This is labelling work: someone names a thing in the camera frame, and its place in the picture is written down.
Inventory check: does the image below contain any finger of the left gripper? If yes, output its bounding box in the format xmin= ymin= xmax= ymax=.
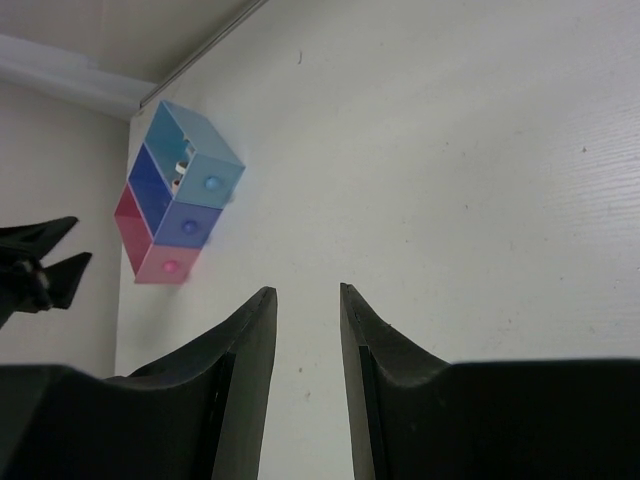
xmin=34 ymin=252 xmax=93 ymax=310
xmin=1 ymin=216 xmax=79 ymax=263

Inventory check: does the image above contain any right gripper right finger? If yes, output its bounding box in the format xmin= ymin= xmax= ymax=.
xmin=340 ymin=284 xmax=639 ymax=479

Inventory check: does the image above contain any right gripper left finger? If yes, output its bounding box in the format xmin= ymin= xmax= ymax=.
xmin=1 ymin=287 xmax=277 ymax=479

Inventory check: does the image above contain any pink beige correction tape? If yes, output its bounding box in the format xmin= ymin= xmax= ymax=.
xmin=171 ymin=140 xmax=195 ymax=193

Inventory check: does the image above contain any pink drawer box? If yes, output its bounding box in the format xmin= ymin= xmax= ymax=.
xmin=114 ymin=183 xmax=201 ymax=285

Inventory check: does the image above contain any light blue drawer box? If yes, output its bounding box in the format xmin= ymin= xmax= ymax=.
xmin=144 ymin=101 xmax=245 ymax=209

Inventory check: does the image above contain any aluminium rail right side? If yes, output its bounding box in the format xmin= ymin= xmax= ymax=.
xmin=139 ymin=0 xmax=268 ymax=109

